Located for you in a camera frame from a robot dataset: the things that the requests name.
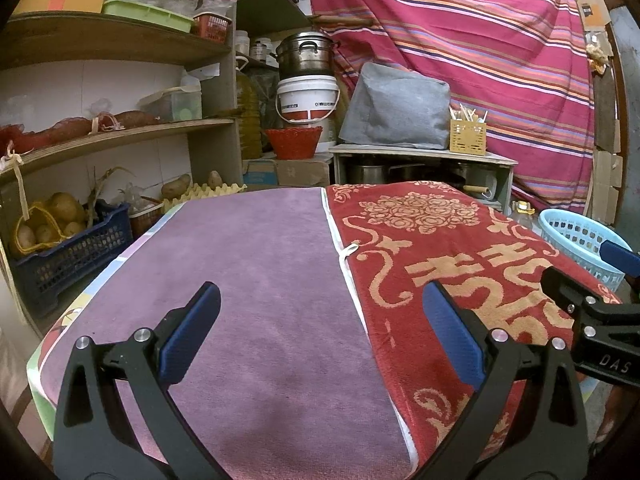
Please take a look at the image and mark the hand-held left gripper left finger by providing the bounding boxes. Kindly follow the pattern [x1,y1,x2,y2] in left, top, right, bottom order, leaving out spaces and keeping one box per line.
[52,281,231,480]

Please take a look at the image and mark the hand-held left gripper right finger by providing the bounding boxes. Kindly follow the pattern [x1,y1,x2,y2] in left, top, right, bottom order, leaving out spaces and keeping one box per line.
[421,280,588,480]

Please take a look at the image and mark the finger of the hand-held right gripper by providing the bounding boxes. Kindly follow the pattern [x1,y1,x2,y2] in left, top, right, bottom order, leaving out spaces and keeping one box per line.
[541,266,621,318]
[600,240,640,278]

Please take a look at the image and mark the light blue plastic basket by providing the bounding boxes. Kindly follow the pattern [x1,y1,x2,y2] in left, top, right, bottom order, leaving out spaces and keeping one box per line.
[539,208,633,291]

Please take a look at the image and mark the purple towel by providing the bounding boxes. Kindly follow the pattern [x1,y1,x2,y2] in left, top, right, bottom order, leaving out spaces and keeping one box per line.
[40,186,418,480]

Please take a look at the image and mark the red patterned towel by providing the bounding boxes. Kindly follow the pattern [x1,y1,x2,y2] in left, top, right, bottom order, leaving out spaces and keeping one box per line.
[324,180,623,466]

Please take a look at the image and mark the small woven basket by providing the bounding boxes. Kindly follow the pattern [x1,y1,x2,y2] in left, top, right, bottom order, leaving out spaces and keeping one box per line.
[129,201,166,238]

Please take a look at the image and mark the printed table sheet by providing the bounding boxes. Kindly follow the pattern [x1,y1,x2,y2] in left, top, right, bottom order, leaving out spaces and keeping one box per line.
[27,205,176,441]

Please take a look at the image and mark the blue plastic crate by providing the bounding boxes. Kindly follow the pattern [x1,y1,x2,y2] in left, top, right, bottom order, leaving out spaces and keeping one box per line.
[10,200,133,313]

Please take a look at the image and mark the yellow egg tray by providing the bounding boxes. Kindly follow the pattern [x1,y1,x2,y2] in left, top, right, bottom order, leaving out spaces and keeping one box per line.
[162,181,248,211]

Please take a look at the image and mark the yellow mesh bag of potatoes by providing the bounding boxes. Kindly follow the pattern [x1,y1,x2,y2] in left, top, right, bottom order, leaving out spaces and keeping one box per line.
[12,192,88,256]

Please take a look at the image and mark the low wooden cabinet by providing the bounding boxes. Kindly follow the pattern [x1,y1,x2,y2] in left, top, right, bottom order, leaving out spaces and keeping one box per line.
[329,143,520,211]

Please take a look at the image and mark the cardboard box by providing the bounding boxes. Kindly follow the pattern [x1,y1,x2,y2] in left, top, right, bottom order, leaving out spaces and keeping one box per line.
[242,157,333,188]

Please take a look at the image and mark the yellow utensil holder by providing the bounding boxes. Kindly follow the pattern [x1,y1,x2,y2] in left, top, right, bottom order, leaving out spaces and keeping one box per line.
[449,102,488,156]

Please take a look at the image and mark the red plastic basket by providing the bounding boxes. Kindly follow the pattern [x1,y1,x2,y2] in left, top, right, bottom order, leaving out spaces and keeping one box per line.
[264,126,324,161]

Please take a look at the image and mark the large oil bottle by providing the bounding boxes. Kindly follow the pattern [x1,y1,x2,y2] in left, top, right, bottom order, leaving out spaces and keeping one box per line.
[235,57,264,161]

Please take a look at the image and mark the clear plastic container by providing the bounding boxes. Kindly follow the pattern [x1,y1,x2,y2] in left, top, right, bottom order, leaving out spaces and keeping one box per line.
[140,85,203,123]

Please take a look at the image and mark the grey fabric cover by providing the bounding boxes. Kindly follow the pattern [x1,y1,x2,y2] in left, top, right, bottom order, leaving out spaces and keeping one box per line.
[339,61,451,151]

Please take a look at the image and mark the plain white bucket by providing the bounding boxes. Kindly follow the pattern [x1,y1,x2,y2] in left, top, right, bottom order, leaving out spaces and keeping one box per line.
[315,112,338,153]

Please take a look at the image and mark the red mesh bag sweet potatoes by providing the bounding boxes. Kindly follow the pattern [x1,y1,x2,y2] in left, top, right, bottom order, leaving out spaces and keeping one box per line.
[0,110,161,151]

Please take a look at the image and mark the white bucket red label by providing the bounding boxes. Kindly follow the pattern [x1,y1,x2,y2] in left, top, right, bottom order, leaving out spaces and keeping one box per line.
[275,75,342,126]

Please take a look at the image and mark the pink striped cloth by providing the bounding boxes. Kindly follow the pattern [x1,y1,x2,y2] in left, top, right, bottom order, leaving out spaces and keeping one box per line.
[302,0,598,216]

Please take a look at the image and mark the steel pot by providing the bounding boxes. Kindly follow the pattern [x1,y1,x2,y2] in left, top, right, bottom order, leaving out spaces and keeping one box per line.
[270,31,342,81]

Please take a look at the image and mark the small red basket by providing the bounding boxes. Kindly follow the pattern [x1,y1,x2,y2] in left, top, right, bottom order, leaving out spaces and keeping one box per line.
[192,12,233,41]

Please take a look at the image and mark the wooden shelf unit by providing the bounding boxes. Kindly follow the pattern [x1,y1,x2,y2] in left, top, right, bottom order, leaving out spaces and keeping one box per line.
[0,0,246,331]

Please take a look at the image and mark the green plastic tray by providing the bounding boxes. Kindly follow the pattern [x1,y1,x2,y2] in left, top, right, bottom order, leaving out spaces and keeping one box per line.
[102,0,195,33]

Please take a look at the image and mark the yellow box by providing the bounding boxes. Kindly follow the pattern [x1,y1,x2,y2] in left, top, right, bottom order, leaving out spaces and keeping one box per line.
[11,0,106,16]

